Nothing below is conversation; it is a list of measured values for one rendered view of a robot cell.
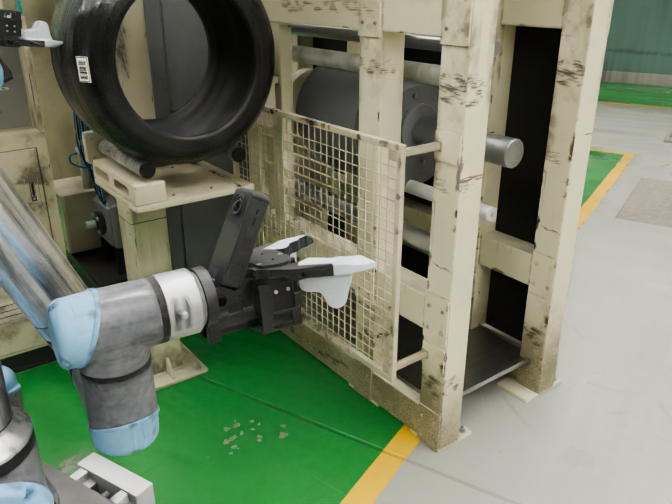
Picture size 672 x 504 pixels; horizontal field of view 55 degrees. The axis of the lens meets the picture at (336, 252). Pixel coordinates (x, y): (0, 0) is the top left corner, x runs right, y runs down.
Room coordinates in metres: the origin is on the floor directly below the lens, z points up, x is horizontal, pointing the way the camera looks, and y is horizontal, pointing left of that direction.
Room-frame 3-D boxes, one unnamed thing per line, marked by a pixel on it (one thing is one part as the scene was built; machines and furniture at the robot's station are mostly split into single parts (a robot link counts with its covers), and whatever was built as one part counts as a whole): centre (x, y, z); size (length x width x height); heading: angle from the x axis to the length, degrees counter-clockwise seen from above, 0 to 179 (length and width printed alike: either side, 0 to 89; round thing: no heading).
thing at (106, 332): (0.60, 0.24, 1.04); 0.11 x 0.08 x 0.09; 122
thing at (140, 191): (1.83, 0.61, 0.83); 0.36 x 0.09 x 0.06; 37
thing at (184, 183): (1.91, 0.50, 0.80); 0.37 x 0.36 x 0.02; 127
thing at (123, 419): (0.61, 0.25, 0.94); 0.11 x 0.08 x 0.11; 32
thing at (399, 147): (1.93, 0.10, 0.65); 0.90 x 0.02 x 0.70; 37
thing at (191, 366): (2.11, 0.67, 0.02); 0.27 x 0.27 x 0.04; 37
